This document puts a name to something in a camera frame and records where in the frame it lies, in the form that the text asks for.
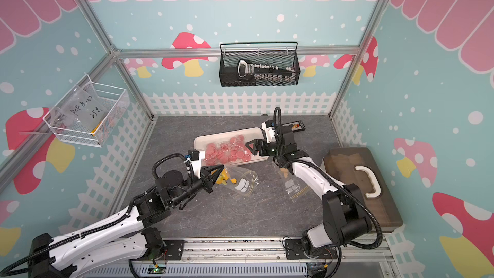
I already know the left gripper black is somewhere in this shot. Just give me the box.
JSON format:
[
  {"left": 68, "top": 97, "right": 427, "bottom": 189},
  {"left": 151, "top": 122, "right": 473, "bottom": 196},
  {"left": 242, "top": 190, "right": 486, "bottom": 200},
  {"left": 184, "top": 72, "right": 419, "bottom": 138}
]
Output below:
[{"left": 170, "top": 164, "right": 225, "bottom": 208}]

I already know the ziploc bag with pink cookies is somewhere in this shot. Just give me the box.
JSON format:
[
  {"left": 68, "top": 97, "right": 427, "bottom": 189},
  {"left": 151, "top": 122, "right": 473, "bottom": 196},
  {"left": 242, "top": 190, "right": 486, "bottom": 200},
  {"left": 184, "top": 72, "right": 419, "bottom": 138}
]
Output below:
[
  {"left": 271, "top": 162, "right": 311, "bottom": 203},
  {"left": 216, "top": 165, "right": 259, "bottom": 196}
]

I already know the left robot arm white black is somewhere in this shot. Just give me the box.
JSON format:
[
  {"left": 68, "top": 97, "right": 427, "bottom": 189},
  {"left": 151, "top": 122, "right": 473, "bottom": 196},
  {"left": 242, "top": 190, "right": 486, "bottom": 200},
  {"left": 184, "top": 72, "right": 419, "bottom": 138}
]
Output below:
[{"left": 1, "top": 165, "right": 225, "bottom": 277}]

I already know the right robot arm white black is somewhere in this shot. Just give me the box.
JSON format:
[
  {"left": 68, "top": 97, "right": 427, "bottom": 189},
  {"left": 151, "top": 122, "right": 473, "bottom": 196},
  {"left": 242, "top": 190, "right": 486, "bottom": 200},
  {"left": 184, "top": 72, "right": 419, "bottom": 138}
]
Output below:
[{"left": 246, "top": 127, "right": 383, "bottom": 257}]

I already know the pile of pink cookies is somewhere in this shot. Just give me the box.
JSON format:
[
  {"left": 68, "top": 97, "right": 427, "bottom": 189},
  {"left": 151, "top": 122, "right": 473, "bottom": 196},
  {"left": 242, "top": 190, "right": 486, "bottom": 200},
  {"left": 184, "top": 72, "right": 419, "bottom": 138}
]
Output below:
[{"left": 203, "top": 135, "right": 253, "bottom": 166}]

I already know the clear plastic bag with writing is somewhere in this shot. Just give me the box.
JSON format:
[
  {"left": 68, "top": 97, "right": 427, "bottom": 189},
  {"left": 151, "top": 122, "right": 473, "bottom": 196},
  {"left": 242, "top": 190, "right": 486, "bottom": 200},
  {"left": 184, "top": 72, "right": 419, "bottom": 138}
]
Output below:
[{"left": 54, "top": 84, "right": 109, "bottom": 133}]

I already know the white plastic tray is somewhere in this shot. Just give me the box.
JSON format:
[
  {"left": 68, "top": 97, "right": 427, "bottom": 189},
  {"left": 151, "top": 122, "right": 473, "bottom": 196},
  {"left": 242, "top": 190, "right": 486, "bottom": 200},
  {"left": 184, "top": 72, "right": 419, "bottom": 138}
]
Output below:
[{"left": 194, "top": 127, "right": 268, "bottom": 166}]

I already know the black box with orange items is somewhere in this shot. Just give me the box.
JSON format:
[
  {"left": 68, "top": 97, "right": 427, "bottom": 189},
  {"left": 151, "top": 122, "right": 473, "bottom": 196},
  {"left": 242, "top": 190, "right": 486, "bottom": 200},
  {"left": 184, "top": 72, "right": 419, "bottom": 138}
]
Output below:
[{"left": 283, "top": 120, "right": 306, "bottom": 133}]

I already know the socket set in basket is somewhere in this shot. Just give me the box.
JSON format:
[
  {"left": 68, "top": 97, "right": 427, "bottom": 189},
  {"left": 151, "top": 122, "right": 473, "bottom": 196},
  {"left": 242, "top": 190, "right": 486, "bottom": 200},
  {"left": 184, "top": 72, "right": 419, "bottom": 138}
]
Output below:
[{"left": 237, "top": 60, "right": 298, "bottom": 86}]

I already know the yellow item in white basket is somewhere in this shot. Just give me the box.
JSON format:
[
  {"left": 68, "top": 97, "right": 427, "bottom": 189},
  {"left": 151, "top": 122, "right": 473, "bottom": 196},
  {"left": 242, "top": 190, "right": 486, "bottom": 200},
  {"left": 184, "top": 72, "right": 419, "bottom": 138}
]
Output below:
[{"left": 91, "top": 114, "right": 108, "bottom": 136}]

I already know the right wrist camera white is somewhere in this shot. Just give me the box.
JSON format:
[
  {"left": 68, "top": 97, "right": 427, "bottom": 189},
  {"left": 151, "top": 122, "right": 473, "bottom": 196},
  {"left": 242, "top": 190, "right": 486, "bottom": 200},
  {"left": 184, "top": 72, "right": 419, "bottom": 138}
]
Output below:
[{"left": 261, "top": 120, "right": 276, "bottom": 143}]

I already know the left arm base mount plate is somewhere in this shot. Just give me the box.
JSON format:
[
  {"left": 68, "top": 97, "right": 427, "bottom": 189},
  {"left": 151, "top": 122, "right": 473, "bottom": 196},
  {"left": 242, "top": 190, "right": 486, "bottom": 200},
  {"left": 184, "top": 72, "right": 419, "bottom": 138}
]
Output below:
[{"left": 146, "top": 239, "right": 185, "bottom": 261}]

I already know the black wire mesh basket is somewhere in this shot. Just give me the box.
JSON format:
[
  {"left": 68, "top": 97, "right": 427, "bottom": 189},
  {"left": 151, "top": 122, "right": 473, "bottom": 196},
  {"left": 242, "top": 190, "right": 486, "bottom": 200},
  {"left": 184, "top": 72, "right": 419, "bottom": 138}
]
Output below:
[{"left": 219, "top": 41, "right": 301, "bottom": 87}]

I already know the brown toolbox with white handle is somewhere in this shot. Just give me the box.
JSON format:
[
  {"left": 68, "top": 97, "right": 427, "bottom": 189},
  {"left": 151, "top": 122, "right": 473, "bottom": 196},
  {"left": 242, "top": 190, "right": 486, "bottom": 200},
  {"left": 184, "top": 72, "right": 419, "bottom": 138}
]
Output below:
[{"left": 323, "top": 147, "right": 403, "bottom": 233}]

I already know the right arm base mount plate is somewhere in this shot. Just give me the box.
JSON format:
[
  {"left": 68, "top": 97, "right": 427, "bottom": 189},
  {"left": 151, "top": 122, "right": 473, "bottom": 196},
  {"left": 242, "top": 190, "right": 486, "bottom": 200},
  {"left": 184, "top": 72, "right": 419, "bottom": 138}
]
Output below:
[{"left": 282, "top": 237, "right": 338, "bottom": 261}]

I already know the white wire wall basket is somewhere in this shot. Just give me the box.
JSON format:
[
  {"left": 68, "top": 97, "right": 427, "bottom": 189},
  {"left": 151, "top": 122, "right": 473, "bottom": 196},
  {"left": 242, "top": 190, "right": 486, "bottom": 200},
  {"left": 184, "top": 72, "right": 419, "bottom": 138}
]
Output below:
[{"left": 42, "top": 75, "right": 131, "bottom": 148}]

